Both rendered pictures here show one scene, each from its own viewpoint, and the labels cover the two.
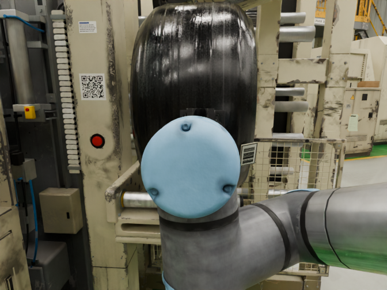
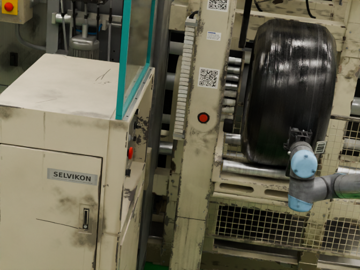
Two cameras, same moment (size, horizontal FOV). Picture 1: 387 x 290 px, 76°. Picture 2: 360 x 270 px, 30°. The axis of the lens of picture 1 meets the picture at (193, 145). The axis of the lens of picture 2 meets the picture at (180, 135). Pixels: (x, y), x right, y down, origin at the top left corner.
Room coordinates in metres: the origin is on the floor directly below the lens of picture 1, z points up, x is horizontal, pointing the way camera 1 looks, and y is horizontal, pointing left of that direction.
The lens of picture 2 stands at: (-1.65, 0.42, 1.97)
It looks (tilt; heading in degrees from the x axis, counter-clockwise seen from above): 22 degrees down; 359
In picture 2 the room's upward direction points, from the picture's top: 7 degrees clockwise
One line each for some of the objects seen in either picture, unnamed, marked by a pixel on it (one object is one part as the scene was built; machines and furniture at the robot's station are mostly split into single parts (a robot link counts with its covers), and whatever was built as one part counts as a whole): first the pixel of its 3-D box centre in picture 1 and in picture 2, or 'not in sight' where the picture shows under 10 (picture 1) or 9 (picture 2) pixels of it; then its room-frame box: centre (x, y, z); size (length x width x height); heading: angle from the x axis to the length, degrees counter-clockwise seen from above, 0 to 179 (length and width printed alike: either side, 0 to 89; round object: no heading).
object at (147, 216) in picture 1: (179, 221); (261, 186); (0.66, 0.04, 0.83); 0.36 x 0.09 x 0.06; 85
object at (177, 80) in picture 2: not in sight; (177, 133); (1.66, 0.37, 0.61); 0.33 x 0.06 x 0.86; 175
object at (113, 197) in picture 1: (133, 181); (219, 150); (0.82, 0.21, 0.90); 0.40 x 0.03 x 0.10; 175
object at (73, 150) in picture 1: (72, 96); (185, 80); (0.78, 0.37, 1.19); 0.05 x 0.04 x 0.48; 175
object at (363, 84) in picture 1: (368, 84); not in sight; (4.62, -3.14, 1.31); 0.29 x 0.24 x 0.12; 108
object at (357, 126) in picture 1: (345, 121); not in sight; (4.65, -2.84, 0.62); 0.91 x 0.58 x 1.25; 108
